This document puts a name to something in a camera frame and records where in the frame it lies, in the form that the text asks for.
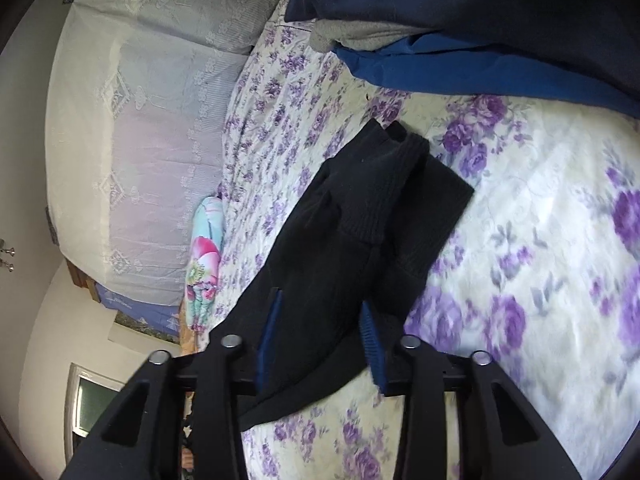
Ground orange brown pillow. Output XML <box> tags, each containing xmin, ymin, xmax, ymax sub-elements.
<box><xmin>179</xmin><ymin>327</ymin><xmax>211</xmax><ymax>358</ymax></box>

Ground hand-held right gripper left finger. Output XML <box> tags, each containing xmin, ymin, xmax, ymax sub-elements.
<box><xmin>60</xmin><ymin>287</ymin><xmax>286</xmax><ymax>480</ymax></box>

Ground folded floral blanket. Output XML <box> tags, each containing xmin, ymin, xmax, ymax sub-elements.
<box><xmin>184</xmin><ymin>195</ymin><xmax>226</xmax><ymax>336</ymax></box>

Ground blue garment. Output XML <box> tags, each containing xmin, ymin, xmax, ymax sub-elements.
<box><xmin>334</xmin><ymin>30</ymin><xmax>640</xmax><ymax>121</ymax></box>

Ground white framed window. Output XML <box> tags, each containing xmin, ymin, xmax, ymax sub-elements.
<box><xmin>67</xmin><ymin>362</ymin><xmax>126</xmax><ymax>453</ymax></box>

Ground black pants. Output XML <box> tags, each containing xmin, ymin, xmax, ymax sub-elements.
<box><xmin>210</xmin><ymin>119</ymin><xmax>476</xmax><ymax>431</ymax></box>

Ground blue printed cloth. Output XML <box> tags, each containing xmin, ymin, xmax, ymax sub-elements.
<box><xmin>95</xmin><ymin>282</ymin><xmax>182</xmax><ymax>333</ymax></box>

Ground white lace cover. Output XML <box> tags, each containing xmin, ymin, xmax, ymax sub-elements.
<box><xmin>45</xmin><ymin>0</ymin><xmax>301</xmax><ymax>306</ymax></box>

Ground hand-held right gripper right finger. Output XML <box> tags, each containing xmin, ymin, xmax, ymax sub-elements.
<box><xmin>360</xmin><ymin>302</ymin><xmax>583</xmax><ymax>480</ymax></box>

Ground grey garment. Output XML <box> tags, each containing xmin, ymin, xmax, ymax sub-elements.
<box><xmin>309</xmin><ymin>19</ymin><xmax>431</xmax><ymax>53</ymax></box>

